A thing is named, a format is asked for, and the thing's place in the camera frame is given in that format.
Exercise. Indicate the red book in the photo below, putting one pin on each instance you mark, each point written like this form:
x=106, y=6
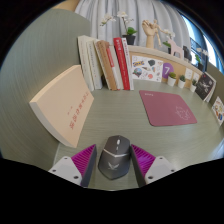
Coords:
x=121, y=60

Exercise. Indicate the grey computer mouse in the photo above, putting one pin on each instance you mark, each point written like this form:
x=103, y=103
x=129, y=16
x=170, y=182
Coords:
x=115, y=160

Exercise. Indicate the beige paperback book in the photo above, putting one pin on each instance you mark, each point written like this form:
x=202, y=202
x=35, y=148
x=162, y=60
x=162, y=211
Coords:
x=63, y=106

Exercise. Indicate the white sticker sheet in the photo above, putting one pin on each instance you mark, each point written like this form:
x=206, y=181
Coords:
x=146, y=68

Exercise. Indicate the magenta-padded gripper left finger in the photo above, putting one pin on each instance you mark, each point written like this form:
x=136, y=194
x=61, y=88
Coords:
x=71, y=168

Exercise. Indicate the white photo-cover book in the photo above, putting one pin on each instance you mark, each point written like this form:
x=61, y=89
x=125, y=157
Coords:
x=128, y=63

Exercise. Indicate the thin white book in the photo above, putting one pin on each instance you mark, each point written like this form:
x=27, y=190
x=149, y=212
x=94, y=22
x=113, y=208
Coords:
x=116, y=78

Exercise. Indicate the light wooden desk shelf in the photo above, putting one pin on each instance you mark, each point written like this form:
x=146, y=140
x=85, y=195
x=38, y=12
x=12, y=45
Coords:
x=179, y=68

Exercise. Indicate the light grey curtain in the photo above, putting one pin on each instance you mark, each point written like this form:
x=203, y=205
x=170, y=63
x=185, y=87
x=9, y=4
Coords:
x=90, y=23

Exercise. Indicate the black wooden horse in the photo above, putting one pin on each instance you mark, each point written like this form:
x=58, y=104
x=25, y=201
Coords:
x=186, y=52

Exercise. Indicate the dusty pink mouse pad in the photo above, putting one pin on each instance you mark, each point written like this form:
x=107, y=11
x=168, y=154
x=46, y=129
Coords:
x=166, y=108

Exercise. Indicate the white orchid in black pot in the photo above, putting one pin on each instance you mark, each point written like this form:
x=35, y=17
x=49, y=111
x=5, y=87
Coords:
x=130, y=39
x=201, y=66

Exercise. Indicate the thick white book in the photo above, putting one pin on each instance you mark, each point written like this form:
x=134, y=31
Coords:
x=85, y=63

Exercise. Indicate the wooden mannequin figure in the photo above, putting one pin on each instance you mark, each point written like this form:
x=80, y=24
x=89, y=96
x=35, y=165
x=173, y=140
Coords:
x=155, y=24

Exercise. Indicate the wooden hand model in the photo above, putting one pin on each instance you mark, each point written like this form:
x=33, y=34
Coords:
x=150, y=36

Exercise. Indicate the tan kraft book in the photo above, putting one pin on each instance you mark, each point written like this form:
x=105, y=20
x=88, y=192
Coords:
x=106, y=66

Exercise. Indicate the dark-framed window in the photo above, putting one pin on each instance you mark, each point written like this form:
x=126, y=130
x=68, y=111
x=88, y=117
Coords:
x=210, y=50

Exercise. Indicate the small plant in white pot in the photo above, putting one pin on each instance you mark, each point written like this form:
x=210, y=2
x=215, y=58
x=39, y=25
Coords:
x=193, y=88
x=171, y=81
x=181, y=84

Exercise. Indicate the white wall socket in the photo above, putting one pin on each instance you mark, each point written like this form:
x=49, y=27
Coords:
x=188, y=74
x=196, y=76

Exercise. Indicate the pink wooden horse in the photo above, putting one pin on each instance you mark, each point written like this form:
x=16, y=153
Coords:
x=176, y=50

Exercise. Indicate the white orchid plant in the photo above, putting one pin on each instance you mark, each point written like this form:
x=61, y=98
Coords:
x=168, y=33

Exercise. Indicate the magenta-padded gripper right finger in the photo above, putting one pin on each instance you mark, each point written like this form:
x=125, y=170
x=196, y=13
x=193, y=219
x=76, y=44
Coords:
x=153, y=166

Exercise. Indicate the purple round number sign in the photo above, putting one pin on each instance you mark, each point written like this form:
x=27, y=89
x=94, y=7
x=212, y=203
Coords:
x=167, y=70

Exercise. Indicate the black-cover book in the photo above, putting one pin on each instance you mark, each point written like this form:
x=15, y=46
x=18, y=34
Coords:
x=205, y=86

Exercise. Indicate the green desk partition panel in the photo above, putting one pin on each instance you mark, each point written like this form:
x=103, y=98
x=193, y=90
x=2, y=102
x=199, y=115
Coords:
x=218, y=80
x=33, y=56

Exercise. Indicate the colourful sticker card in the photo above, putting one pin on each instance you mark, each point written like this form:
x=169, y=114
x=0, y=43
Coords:
x=218, y=111

